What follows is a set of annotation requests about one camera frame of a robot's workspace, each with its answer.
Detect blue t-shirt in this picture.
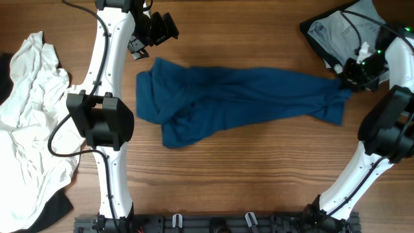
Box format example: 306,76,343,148
136,58,352,148

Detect white t-shirt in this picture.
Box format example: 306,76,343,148
1,32,81,232

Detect folded light blue jeans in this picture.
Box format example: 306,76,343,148
308,0,385,74

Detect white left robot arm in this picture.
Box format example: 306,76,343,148
66,1,179,232

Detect folded black garment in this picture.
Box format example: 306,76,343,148
299,1,357,70

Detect black garment under pile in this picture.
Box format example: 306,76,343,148
1,53,74,233

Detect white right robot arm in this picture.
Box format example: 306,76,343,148
318,27,413,221

